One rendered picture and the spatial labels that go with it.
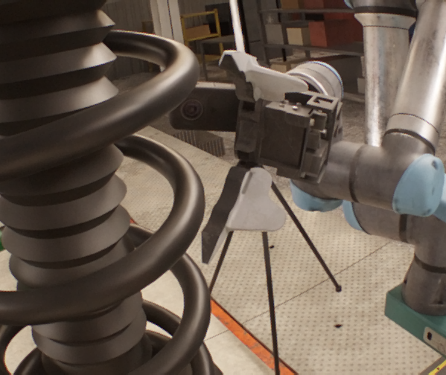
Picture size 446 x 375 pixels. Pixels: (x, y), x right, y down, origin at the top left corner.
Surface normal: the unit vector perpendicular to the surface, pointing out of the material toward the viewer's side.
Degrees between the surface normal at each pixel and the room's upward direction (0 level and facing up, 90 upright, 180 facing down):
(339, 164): 57
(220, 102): 94
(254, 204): 34
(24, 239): 47
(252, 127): 87
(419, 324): 90
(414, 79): 41
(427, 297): 73
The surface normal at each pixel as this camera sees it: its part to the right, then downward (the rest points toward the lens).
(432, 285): -0.56, 0.11
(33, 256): -0.15, -0.30
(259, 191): -0.04, -0.54
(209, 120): 0.16, 0.44
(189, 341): 0.45, -0.59
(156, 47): -0.65, -0.25
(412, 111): -0.50, -0.43
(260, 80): -0.22, 0.97
